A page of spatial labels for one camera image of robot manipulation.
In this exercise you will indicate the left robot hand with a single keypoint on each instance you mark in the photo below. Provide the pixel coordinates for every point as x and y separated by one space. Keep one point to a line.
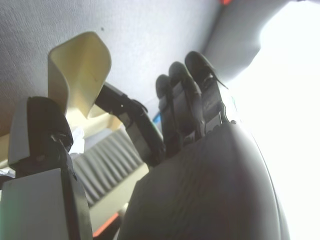
200 187

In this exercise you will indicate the white paper ball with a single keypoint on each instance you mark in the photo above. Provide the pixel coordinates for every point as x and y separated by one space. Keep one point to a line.
78 138
5 172

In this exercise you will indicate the cream plastic dustpan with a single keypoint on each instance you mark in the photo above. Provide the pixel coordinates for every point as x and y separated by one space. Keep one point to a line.
80 70

